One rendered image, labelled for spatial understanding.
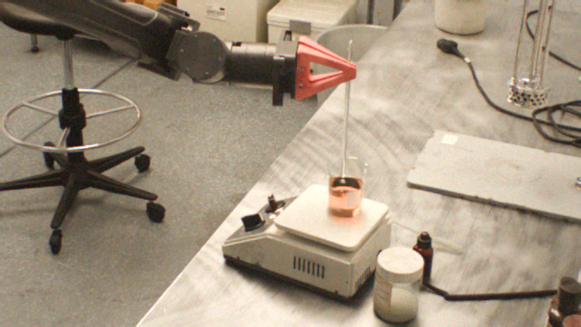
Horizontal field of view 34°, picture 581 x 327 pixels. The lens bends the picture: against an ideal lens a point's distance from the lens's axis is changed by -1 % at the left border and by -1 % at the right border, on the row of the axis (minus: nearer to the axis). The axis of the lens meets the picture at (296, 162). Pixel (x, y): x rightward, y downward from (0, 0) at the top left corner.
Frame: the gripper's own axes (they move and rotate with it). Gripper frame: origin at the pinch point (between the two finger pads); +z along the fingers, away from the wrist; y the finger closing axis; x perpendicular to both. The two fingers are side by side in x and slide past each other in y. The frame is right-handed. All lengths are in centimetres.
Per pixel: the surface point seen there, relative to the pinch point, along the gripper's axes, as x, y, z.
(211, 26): 81, 220, -55
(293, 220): 20.1, -3.8, -6.0
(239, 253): 26.6, -3.1, -13.2
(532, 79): 10.9, 27.0, 27.8
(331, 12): 71, 216, -11
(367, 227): 20.1, -4.3, 3.7
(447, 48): 27, 79, 19
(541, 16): 0.6, 27.2, 27.7
